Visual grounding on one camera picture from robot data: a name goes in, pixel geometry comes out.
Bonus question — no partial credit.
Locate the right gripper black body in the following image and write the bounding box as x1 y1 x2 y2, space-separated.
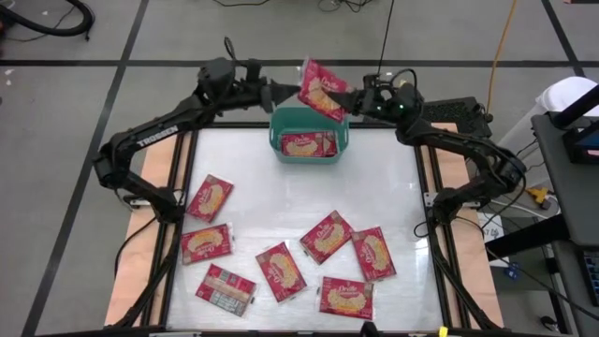
360 86 394 118

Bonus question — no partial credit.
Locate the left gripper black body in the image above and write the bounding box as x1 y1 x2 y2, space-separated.
242 79 276 115

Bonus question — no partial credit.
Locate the red popcorn bag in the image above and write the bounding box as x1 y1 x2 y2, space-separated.
185 173 235 225
180 223 234 266
255 241 309 304
299 210 355 266
317 275 375 321
350 226 398 283
279 131 339 158
297 57 355 124
194 263 258 318

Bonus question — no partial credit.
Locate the teal plastic basket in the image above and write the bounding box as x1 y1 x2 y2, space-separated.
269 106 350 165

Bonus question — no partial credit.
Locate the black computer case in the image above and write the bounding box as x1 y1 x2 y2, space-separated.
418 96 491 139

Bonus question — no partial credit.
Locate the white paper sheet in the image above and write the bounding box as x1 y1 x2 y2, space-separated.
476 212 510 269

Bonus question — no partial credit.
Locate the yellow power plug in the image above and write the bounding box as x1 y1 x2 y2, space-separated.
525 185 552 211

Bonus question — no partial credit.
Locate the white chair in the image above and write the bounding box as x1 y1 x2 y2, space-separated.
495 76 599 163

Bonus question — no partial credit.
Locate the black bar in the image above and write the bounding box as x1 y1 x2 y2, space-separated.
549 82 599 130

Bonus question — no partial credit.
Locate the tan wooden board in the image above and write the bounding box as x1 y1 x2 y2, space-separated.
105 133 193 328
420 122 505 329

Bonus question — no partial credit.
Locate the black desk leg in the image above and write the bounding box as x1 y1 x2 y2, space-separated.
484 213 570 261

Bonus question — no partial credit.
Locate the black tablet with blue screen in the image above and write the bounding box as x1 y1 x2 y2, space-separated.
561 125 599 165

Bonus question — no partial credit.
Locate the dark grey desk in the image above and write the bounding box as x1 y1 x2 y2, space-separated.
531 111 599 249

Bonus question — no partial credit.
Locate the black keyboard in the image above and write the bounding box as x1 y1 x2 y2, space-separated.
581 250 599 308

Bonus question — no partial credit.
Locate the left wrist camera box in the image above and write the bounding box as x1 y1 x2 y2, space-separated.
246 58 262 84

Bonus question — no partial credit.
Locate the black aluminium table frame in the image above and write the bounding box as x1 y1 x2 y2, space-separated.
110 120 504 337

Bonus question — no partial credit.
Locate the black power cable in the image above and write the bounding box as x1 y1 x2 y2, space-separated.
375 0 396 76

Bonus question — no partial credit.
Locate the black cable bunch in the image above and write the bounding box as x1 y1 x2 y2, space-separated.
317 0 375 14

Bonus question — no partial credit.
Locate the yellow extension cable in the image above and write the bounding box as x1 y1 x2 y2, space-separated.
485 0 519 118

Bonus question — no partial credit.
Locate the black corrugated hose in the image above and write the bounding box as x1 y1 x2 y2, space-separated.
0 0 96 42

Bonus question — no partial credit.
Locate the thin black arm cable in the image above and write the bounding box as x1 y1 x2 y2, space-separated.
113 214 158 280

